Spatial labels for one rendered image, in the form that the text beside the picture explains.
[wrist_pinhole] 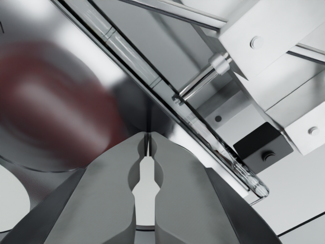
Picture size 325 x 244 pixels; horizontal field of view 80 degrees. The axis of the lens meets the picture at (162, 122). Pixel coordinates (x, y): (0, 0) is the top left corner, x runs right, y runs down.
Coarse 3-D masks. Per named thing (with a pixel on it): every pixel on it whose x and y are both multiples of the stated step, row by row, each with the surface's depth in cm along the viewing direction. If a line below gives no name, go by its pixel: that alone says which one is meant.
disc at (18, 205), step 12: (0, 168) 15; (0, 180) 16; (12, 180) 16; (0, 192) 16; (12, 192) 16; (24, 192) 16; (0, 204) 17; (12, 204) 17; (24, 204) 17; (0, 216) 18; (12, 216) 18; (0, 228) 18; (12, 228) 18
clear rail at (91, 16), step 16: (64, 0) 10; (80, 0) 10; (80, 16) 10; (96, 16) 11; (96, 32) 11; (112, 32) 11; (112, 48) 11; (128, 48) 11; (128, 64) 12; (144, 64) 12; (144, 80) 12; (160, 80) 12; (160, 96) 13; (176, 96) 13; (176, 112) 13; (192, 112) 14; (192, 128) 14; (208, 128) 14; (208, 144) 15; (224, 144) 15; (224, 160) 15; (240, 160) 16; (240, 176) 16; (256, 176) 17; (256, 192) 17
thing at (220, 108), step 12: (228, 84) 21; (216, 96) 21; (228, 96) 19; (240, 96) 19; (204, 108) 21; (216, 108) 19; (228, 108) 19; (240, 108) 19; (216, 120) 20; (228, 120) 20
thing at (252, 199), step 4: (268, 192) 18; (248, 196) 18; (252, 196) 18; (256, 196) 18; (260, 196) 18; (248, 200) 18; (252, 200) 18; (256, 200) 18; (260, 200) 18; (252, 204) 18
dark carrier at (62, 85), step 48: (0, 0) 10; (48, 0) 10; (0, 48) 11; (48, 48) 11; (96, 48) 12; (0, 96) 13; (48, 96) 13; (96, 96) 13; (144, 96) 13; (0, 144) 14; (48, 144) 14; (96, 144) 15; (192, 144) 15; (48, 192) 17; (240, 192) 18; (0, 240) 19; (144, 240) 20
